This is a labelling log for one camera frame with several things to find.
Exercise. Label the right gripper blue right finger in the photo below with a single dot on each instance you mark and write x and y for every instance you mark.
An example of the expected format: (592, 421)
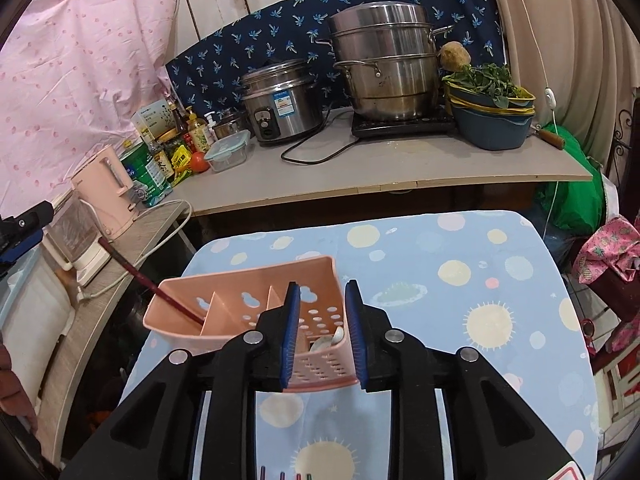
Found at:
(356, 315)

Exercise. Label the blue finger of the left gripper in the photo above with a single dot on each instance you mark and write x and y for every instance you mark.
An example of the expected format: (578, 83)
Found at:
(14, 253)

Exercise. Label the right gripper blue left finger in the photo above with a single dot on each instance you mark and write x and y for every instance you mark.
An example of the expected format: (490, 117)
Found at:
(290, 317)

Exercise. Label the dark red chopstick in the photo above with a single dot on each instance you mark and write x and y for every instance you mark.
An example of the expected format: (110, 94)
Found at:
(148, 283)

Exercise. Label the person left hand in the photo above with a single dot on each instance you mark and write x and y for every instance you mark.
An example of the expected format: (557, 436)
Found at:
(13, 397)

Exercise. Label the white blender jug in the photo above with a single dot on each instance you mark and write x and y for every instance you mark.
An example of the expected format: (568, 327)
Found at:
(72, 238)

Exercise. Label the white dish drainer box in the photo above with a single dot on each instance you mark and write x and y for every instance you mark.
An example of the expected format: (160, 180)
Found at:
(35, 312)

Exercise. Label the pink electric kettle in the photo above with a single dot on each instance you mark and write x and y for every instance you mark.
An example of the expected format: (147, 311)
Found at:
(104, 183)

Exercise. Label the pink perforated utensil basket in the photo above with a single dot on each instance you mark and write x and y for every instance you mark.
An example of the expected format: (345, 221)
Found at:
(232, 302)

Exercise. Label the green tin can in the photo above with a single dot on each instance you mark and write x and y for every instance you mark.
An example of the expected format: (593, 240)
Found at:
(150, 183)

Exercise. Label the pink dotted curtain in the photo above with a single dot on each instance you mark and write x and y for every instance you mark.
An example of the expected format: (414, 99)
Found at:
(73, 73)

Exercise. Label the yellow snack packet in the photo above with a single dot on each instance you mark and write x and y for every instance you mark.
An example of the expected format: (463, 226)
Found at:
(181, 162)

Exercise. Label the white carton box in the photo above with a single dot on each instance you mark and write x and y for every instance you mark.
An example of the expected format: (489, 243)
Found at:
(154, 120)

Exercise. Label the clear food container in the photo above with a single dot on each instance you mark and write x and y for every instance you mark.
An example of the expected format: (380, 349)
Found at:
(228, 152)

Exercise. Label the black induction cooker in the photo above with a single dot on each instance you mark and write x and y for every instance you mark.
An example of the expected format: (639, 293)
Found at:
(436, 123)

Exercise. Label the red tomato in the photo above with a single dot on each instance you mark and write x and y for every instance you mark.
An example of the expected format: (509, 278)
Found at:
(198, 163)

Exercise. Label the steel rice cooker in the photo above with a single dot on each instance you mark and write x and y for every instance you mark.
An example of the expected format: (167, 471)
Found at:
(282, 102)

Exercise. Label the small steel lidded pot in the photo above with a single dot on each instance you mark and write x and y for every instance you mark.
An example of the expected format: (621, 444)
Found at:
(229, 122)

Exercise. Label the yellow oil bottle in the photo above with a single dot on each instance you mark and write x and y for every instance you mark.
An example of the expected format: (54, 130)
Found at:
(198, 131)

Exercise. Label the blue basin with greens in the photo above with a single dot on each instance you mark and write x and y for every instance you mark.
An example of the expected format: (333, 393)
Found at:
(491, 111)

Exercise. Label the large steel steamer pot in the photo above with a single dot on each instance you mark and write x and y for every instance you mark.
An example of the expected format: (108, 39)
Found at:
(387, 52)

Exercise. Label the navy floral cloth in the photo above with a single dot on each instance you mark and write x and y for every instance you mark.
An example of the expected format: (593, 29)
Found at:
(207, 76)

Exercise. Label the beige hanging curtain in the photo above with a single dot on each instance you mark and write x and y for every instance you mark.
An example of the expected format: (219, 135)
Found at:
(581, 61)

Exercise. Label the white power cable plug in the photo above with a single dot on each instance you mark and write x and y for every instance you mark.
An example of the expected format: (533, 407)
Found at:
(153, 229)

